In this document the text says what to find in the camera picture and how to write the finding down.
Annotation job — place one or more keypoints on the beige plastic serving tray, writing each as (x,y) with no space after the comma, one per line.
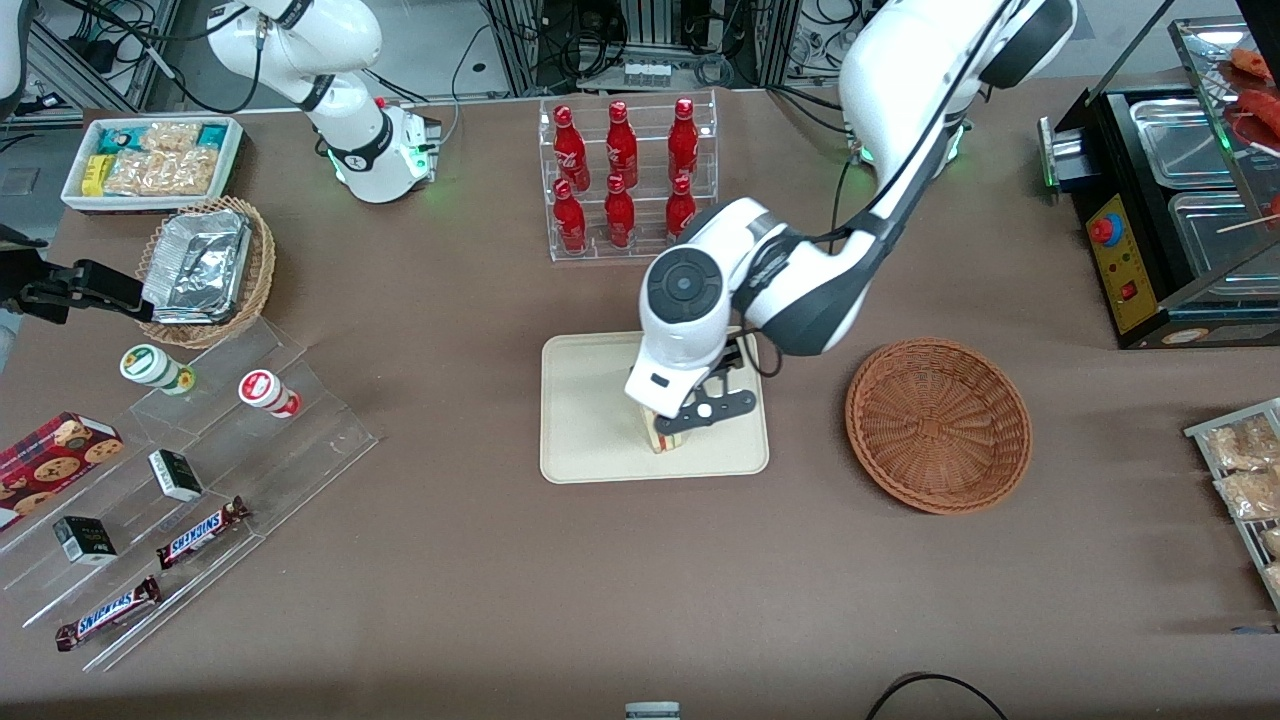
(590,400)

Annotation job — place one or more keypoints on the clear acrylic stepped shelf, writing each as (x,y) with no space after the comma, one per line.
(270,460)

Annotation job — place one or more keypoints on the green-lid drink cup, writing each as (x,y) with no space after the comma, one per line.
(150,365)

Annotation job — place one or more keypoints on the yellow snack pack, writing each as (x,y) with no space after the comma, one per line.
(95,175)

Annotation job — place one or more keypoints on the large clear cracker bag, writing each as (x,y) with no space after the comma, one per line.
(160,173)

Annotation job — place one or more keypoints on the tray of packaged snacks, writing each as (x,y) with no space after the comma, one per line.
(1250,545)

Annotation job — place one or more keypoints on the red-lid drink cup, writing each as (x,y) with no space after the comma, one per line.
(265,390)

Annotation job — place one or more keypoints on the black hot food warmer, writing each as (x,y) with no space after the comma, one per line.
(1125,280)

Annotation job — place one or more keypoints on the right white Franka robot arm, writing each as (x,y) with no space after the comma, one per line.
(340,110)

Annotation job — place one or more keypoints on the white rectangular snack bin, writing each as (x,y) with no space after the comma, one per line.
(232,160)

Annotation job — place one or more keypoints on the small black carton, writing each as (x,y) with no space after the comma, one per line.
(85,540)
(175,475)

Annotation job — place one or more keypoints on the triangular sandwich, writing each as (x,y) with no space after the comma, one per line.
(666,443)

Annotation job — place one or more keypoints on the clear acrylic bottle rack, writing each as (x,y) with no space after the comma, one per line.
(645,160)

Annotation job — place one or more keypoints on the stacked aluminium foil trays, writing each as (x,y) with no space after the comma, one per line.
(200,265)

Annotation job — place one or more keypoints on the left white Franka robot arm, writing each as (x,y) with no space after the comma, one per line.
(900,80)

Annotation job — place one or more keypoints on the clear bag of crackers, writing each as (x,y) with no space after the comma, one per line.
(1245,445)
(1250,495)

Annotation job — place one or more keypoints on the teal snack pack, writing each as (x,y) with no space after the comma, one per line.
(212,136)
(120,139)

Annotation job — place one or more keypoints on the small grey device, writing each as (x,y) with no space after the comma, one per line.
(652,711)

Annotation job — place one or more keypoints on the Snickers chocolate bar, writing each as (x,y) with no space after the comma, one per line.
(105,613)
(200,533)

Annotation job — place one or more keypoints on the brown round wicker basket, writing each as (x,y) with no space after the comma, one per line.
(940,430)

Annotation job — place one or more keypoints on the red cola bottle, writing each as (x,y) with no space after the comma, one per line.
(621,150)
(570,225)
(570,150)
(679,205)
(620,220)
(683,145)

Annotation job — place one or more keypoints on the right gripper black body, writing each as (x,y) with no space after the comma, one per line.
(55,290)

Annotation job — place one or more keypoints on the red sausage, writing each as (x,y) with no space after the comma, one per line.
(1258,64)
(1262,118)

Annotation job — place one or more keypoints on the light woven wicker basket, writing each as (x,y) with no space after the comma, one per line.
(262,270)

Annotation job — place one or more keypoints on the small clear cracker bag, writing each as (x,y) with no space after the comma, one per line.
(172,136)

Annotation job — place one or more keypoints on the steel warmer pan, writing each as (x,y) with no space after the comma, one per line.
(1215,245)
(1185,145)

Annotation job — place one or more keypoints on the red cookie box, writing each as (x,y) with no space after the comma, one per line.
(50,460)

